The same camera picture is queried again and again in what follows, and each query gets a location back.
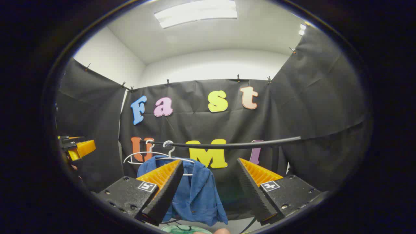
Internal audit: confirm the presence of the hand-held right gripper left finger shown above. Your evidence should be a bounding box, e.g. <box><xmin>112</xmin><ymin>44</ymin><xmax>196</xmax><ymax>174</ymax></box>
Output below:
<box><xmin>96</xmin><ymin>159</ymin><xmax>184</xmax><ymax>226</ymax></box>

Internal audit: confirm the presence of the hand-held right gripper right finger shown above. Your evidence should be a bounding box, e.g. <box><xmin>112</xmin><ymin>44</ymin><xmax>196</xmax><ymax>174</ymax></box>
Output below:
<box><xmin>236</xmin><ymin>158</ymin><xmax>322</xmax><ymax>225</ymax></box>

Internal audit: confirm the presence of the blue corduroy jacket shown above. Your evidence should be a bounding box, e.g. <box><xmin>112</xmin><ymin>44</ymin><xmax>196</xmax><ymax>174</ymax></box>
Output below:
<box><xmin>137</xmin><ymin>155</ymin><xmax>228</xmax><ymax>227</ymax></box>

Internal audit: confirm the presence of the white wire hanger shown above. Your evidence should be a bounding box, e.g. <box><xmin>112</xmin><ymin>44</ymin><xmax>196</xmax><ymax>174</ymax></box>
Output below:
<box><xmin>123</xmin><ymin>140</ymin><xmax>169</xmax><ymax>165</ymax></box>
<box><xmin>155</xmin><ymin>140</ymin><xmax>195</xmax><ymax>176</ymax></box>

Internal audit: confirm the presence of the green mesh laundry hamper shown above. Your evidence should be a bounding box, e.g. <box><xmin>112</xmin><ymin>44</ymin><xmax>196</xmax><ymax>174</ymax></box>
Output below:
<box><xmin>162</xmin><ymin>224</ymin><xmax>213</xmax><ymax>234</ymax></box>

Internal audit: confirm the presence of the black clothes rack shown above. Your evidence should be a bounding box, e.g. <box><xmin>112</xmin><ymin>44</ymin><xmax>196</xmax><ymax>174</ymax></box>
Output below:
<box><xmin>140</xmin><ymin>136</ymin><xmax>303</xmax><ymax>166</ymax></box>

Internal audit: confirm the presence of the black backdrop cloth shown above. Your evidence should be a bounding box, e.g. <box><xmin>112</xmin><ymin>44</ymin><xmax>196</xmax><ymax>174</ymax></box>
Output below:
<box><xmin>55</xmin><ymin>26</ymin><xmax>371</xmax><ymax>221</ymax></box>

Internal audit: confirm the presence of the long ceiling light panel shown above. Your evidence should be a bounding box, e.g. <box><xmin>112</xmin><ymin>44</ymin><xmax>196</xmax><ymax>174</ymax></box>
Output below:
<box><xmin>154</xmin><ymin>0</ymin><xmax>238</xmax><ymax>29</ymax></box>

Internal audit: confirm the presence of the empty white wire hanger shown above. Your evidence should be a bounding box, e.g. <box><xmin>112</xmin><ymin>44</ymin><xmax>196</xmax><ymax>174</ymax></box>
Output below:
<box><xmin>123</xmin><ymin>140</ymin><xmax>169</xmax><ymax>165</ymax></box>

